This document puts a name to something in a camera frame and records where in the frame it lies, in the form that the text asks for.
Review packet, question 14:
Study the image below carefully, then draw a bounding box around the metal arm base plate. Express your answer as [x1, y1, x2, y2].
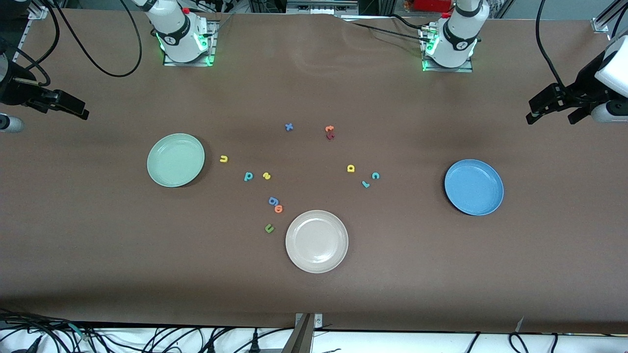
[421, 25, 474, 74]
[163, 20, 217, 67]

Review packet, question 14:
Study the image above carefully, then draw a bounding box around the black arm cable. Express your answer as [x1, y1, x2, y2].
[10, 0, 60, 86]
[535, 0, 572, 91]
[49, 0, 144, 78]

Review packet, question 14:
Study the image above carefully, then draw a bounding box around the pale green plate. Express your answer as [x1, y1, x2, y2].
[147, 133, 206, 188]

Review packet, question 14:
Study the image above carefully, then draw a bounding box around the black cable on table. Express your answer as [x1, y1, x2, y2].
[343, 14, 432, 42]

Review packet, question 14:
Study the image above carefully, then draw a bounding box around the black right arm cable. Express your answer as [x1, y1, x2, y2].
[49, 0, 144, 78]
[10, 0, 60, 86]

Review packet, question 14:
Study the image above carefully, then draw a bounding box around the grey metal box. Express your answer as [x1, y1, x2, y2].
[286, 0, 360, 15]

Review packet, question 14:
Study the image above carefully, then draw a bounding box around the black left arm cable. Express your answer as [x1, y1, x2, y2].
[535, 0, 572, 91]

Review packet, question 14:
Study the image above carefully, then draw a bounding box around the red box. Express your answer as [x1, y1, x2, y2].
[412, 0, 454, 12]

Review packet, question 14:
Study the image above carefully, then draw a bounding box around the aluminium frame rail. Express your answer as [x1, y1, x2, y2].
[591, 0, 628, 35]
[15, 5, 50, 54]

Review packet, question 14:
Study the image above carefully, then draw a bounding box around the blue plate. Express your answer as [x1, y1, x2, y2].
[444, 159, 505, 217]

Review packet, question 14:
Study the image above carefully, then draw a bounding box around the beige plate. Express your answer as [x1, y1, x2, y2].
[285, 210, 349, 274]

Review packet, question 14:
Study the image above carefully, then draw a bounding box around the brown table cover sheet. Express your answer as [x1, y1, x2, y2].
[0, 9, 628, 334]

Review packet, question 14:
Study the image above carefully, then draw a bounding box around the aluminium profile bar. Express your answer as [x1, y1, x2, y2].
[282, 314, 314, 353]

